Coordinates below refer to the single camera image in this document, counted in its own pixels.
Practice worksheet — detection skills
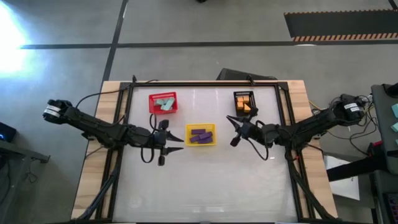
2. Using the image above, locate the black hazard-striped floor mat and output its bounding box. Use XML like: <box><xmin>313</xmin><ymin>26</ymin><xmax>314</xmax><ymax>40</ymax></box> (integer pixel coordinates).
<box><xmin>283</xmin><ymin>8</ymin><xmax>398</xmax><ymax>42</ymax></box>

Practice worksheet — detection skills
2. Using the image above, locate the black aluminium table frame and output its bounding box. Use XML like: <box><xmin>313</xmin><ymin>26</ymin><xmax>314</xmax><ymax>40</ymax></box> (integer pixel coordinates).
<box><xmin>95</xmin><ymin>79</ymin><xmax>308</xmax><ymax>223</ymax></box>

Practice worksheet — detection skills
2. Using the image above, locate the gray cart top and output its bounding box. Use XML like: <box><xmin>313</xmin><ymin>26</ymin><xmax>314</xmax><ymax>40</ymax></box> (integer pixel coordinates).
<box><xmin>371</xmin><ymin>83</ymin><xmax>398</xmax><ymax>177</ymax></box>

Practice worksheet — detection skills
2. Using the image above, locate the long teal block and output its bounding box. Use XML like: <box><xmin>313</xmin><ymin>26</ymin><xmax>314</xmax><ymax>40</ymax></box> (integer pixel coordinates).
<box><xmin>160</xmin><ymin>96</ymin><xmax>177</xmax><ymax>111</ymax></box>

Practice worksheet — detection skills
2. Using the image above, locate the black diagonal frame strut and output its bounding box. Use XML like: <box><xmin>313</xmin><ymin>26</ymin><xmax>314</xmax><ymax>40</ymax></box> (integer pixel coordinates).
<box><xmin>74</xmin><ymin>167</ymin><xmax>121</xmax><ymax>222</ymax></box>
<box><xmin>287</xmin><ymin>167</ymin><xmax>338</xmax><ymax>222</ymax></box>

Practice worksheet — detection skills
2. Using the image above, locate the white paper sheet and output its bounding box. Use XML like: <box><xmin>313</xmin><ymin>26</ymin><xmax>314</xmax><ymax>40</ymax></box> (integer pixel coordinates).
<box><xmin>323</xmin><ymin>154</ymin><xmax>361</xmax><ymax>202</ymax></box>

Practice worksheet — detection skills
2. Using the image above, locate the yellow cable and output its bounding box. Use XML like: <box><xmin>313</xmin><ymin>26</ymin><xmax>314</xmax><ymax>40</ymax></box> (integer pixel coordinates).
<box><xmin>308</xmin><ymin>99</ymin><xmax>324</xmax><ymax>113</ymax></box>

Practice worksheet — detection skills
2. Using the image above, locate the red plastic basket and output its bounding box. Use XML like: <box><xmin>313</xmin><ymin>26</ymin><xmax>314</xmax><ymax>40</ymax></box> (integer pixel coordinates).
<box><xmin>148</xmin><ymin>91</ymin><xmax>179</xmax><ymax>115</ymax></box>

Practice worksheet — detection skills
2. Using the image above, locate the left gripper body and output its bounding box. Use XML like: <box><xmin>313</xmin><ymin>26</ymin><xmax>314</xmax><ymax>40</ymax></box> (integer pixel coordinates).
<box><xmin>150</xmin><ymin>119</ymin><xmax>171</xmax><ymax>167</ymax></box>

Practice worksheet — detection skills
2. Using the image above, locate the black device blue light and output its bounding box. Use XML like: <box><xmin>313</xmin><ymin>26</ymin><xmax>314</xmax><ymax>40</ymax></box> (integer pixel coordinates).
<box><xmin>0</xmin><ymin>121</ymin><xmax>18</xmax><ymax>143</ymax></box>

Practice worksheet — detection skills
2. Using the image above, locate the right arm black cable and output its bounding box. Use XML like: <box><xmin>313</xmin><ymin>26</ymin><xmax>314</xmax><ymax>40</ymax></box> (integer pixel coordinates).
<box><xmin>251</xmin><ymin>120</ymin><xmax>271</xmax><ymax>162</ymax></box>

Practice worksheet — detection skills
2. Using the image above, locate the dark gray cabinet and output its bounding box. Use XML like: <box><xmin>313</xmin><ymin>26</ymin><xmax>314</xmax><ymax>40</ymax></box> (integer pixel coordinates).
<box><xmin>371</xmin><ymin>170</ymin><xmax>398</xmax><ymax>224</ymax></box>

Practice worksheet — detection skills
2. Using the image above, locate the black angled bar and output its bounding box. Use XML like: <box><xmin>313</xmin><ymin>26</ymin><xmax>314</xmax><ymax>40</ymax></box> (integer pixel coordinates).
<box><xmin>326</xmin><ymin>154</ymin><xmax>388</xmax><ymax>183</ymax></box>

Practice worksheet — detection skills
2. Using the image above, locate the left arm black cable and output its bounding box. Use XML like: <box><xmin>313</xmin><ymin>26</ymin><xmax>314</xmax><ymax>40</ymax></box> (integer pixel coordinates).
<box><xmin>140</xmin><ymin>113</ymin><xmax>158</xmax><ymax>164</ymax></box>

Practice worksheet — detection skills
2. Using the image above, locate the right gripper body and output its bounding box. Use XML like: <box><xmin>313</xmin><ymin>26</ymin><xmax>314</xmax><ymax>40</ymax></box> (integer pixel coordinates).
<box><xmin>229</xmin><ymin>106</ymin><xmax>265</xmax><ymax>148</ymax></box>

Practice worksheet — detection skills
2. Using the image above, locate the black plastic basket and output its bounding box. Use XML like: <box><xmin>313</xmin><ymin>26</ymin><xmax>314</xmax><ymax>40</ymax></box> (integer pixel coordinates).
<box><xmin>233</xmin><ymin>90</ymin><xmax>259</xmax><ymax>118</ymax></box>

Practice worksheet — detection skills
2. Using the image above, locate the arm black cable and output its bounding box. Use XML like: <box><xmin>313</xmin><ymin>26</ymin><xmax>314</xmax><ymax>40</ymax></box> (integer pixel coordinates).
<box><xmin>140</xmin><ymin>113</ymin><xmax>158</xmax><ymax>164</ymax></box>
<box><xmin>251</xmin><ymin>120</ymin><xmax>271</xmax><ymax>162</ymax></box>

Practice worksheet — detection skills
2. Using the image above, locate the black cable along frame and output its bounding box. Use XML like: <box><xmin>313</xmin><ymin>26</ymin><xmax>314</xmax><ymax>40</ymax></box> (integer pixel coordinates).
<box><xmin>75</xmin><ymin>74</ymin><xmax>159</xmax><ymax>110</ymax></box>

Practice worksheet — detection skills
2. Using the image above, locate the black monitor back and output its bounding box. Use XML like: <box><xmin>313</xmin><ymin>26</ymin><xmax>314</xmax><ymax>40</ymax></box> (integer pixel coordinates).
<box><xmin>216</xmin><ymin>67</ymin><xmax>278</xmax><ymax>82</ymax></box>

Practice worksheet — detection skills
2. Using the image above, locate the yellow plastic basket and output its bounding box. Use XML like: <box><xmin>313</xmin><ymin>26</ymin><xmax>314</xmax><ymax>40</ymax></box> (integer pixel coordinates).
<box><xmin>185</xmin><ymin>123</ymin><xmax>218</xmax><ymax>147</ymax></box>

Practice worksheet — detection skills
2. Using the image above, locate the gray metal desk frame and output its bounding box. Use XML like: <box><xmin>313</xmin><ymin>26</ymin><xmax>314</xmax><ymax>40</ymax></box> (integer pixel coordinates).
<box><xmin>0</xmin><ymin>139</ymin><xmax>51</xmax><ymax>224</ymax></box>

